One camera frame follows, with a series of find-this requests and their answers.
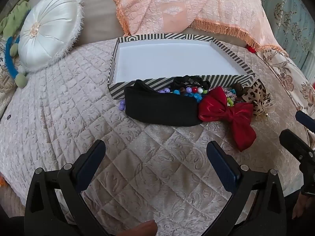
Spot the quilted beige bedspread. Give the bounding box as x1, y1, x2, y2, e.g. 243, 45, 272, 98
0, 38, 310, 236

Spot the green plush toy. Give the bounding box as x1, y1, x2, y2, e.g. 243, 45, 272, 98
0, 1, 31, 40

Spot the blue bead bracelet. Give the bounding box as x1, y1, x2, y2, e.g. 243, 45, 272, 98
172, 90, 203, 103

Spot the white round satin cushion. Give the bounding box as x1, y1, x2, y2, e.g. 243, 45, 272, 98
18, 0, 84, 73

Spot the multicoloured large bead necklace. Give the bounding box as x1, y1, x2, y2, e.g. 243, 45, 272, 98
157, 86, 209, 97

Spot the teal floral fabric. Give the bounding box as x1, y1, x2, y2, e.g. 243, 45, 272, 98
251, 0, 315, 72

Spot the leopard print bow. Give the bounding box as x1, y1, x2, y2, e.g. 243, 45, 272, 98
242, 79, 276, 121

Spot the red bow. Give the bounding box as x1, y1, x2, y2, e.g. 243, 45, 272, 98
198, 87, 257, 152

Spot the brown scrunchie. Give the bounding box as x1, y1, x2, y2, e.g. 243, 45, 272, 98
231, 83, 247, 99

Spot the blue plush ring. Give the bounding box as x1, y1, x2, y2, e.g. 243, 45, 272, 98
5, 36, 22, 78

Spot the peach fringed pillow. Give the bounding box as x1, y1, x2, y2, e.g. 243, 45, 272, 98
109, 0, 288, 56

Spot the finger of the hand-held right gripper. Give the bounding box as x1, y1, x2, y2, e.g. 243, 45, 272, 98
279, 129, 315, 164
295, 111, 315, 132

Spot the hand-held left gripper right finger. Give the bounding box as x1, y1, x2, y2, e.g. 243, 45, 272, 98
206, 141, 287, 236

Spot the striped cardboard box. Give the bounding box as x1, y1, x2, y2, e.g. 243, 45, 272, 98
107, 33, 256, 100

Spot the black knit headband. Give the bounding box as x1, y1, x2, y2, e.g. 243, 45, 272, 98
124, 80, 201, 126

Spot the purple bead bracelet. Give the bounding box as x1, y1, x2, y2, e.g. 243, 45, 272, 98
119, 87, 170, 111

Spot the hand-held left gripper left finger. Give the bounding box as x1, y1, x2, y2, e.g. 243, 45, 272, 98
24, 139, 109, 236

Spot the person's left hand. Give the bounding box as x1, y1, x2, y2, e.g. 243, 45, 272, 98
118, 220, 158, 236

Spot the black scrunchie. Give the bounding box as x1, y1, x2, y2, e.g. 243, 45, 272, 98
171, 75, 211, 91

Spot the person's right hand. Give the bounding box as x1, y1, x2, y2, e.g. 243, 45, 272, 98
292, 194, 315, 220

